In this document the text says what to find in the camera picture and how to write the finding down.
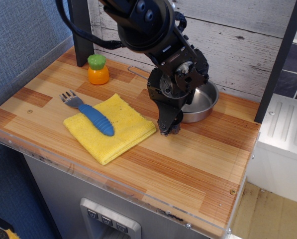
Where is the dark left post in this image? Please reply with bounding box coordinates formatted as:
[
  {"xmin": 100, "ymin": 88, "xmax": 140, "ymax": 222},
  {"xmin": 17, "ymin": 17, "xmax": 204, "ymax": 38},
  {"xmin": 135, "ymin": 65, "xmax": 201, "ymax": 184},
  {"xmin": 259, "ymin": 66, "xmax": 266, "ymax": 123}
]
[{"xmin": 67, "ymin": 0, "xmax": 94, "ymax": 67}]

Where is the dark post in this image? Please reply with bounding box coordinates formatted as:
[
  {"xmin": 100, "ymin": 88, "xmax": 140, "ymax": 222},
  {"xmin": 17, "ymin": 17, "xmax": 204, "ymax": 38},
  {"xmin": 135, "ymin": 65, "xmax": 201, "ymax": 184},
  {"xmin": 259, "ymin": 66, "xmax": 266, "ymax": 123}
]
[
  {"xmin": 254, "ymin": 1, "xmax": 297, "ymax": 123},
  {"xmin": 67, "ymin": 0, "xmax": 94, "ymax": 67}
]

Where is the white ridged appliance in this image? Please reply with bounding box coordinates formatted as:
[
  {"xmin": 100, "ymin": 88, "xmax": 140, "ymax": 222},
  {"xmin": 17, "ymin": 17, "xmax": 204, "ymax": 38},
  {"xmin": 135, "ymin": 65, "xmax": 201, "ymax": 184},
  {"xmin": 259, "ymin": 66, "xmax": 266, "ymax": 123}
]
[{"xmin": 247, "ymin": 94, "xmax": 297, "ymax": 202}]

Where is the yellow folded cloth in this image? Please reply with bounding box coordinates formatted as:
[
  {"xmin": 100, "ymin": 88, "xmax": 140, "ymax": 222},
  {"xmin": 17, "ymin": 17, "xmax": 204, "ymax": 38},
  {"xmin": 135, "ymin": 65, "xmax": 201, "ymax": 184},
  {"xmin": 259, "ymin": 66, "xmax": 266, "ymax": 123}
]
[{"xmin": 63, "ymin": 94, "xmax": 156, "ymax": 165}]

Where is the orange toy carrot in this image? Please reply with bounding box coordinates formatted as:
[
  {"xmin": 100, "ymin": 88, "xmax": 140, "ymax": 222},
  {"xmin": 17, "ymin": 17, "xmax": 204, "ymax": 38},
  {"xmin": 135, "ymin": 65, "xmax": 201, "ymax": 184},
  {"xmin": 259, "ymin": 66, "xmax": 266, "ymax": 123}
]
[{"xmin": 88, "ymin": 54, "xmax": 109, "ymax": 85}]

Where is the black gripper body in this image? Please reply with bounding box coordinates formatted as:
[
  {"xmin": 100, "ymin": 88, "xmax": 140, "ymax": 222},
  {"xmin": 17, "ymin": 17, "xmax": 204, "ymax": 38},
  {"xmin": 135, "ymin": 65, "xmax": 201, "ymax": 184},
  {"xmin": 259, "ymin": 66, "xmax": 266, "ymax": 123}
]
[{"xmin": 147, "ymin": 68, "xmax": 193, "ymax": 130}]

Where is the black braided cable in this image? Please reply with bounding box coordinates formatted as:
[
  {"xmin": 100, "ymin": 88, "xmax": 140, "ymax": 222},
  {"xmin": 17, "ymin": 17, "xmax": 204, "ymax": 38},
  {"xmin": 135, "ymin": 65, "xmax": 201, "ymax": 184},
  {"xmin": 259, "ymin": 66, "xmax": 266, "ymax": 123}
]
[{"xmin": 55, "ymin": 0, "xmax": 125, "ymax": 50}]

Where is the clear acrylic edge guard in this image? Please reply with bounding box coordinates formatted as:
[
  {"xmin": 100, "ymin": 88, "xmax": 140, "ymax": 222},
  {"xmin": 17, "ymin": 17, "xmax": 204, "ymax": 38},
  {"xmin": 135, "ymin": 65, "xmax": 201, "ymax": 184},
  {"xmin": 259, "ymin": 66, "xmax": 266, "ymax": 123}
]
[{"xmin": 0, "ymin": 119, "xmax": 260, "ymax": 239}]

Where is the yellow black object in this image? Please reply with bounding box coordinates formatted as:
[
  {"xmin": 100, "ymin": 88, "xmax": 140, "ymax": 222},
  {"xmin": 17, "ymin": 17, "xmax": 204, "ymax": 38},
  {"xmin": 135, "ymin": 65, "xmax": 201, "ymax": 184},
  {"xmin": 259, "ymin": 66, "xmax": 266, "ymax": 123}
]
[{"xmin": 0, "ymin": 227, "xmax": 20, "ymax": 239}]

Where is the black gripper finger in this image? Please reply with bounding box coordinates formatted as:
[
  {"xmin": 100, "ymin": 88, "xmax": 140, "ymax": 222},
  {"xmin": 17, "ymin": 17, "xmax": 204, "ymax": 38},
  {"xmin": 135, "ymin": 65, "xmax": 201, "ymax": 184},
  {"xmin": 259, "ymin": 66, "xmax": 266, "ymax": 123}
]
[{"xmin": 160, "ymin": 116, "xmax": 183, "ymax": 136}]

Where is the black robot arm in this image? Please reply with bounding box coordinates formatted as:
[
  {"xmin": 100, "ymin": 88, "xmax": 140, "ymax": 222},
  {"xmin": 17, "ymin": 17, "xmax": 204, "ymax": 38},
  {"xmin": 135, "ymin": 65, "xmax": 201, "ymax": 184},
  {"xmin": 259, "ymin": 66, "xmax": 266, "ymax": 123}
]
[{"xmin": 101, "ymin": 0, "xmax": 209, "ymax": 136}]

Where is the stainless steel pot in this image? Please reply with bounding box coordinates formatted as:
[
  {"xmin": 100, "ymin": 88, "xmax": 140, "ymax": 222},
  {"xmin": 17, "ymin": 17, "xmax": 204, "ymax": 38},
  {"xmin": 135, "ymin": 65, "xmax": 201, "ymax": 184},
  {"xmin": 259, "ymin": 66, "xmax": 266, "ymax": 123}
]
[{"xmin": 128, "ymin": 66, "xmax": 219, "ymax": 123}]

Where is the silver dispenser panel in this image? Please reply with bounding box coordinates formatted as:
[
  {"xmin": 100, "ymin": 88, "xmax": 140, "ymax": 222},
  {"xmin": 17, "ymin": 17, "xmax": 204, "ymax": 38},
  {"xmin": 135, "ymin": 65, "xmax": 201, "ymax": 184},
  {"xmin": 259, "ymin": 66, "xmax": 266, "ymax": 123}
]
[{"xmin": 80, "ymin": 198, "xmax": 142, "ymax": 239}]

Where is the blue handled metal fork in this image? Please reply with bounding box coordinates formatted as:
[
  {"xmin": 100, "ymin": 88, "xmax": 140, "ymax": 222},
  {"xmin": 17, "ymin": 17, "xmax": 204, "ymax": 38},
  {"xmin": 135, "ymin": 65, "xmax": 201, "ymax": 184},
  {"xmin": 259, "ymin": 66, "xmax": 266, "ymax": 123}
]
[{"xmin": 59, "ymin": 90, "xmax": 115, "ymax": 136}]

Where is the dark right post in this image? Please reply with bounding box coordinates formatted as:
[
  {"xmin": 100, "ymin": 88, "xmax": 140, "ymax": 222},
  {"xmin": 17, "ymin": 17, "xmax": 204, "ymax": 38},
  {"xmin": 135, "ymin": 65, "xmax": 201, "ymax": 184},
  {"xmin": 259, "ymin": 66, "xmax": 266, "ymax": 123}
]
[{"xmin": 254, "ymin": 1, "xmax": 297, "ymax": 123}]

